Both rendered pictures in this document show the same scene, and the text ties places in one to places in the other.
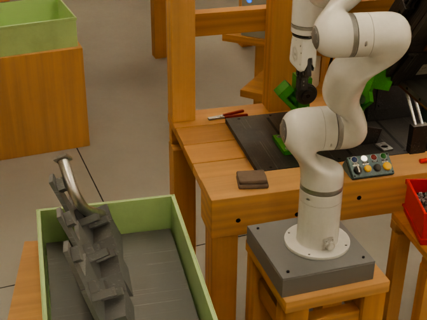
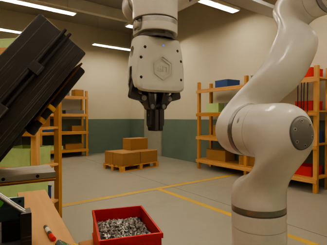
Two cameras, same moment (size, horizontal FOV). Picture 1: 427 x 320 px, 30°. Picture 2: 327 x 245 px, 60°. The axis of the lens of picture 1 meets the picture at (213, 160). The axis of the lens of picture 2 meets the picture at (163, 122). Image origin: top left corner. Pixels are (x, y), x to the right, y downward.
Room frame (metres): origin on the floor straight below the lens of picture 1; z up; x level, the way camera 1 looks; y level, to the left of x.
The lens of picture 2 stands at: (2.28, 0.27, 1.31)
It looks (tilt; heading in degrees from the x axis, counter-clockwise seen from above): 1 degrees down; 255
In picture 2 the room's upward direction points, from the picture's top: straight up
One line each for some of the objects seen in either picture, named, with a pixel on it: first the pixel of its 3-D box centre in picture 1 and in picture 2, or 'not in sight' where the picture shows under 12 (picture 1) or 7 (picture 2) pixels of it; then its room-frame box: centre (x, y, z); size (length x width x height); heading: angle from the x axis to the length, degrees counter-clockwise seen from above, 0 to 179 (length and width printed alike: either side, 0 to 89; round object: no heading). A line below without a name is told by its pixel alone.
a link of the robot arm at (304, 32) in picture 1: (305, 27); (154, 30); (2.16, -0.26, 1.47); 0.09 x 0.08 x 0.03; 15
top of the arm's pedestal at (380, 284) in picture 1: (314, 264); not in sight; (1.90, -0.30, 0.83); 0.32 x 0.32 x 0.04; 18
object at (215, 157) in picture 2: not in sight; (251, 127); (-1.13, -5.22, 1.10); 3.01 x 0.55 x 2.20; 111
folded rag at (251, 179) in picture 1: (252, 179); not in sight; (2.25, -0.13, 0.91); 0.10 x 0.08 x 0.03; 95
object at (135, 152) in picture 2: not in sight; (131, 153); (1.24, -7.09, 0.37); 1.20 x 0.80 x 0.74; 29
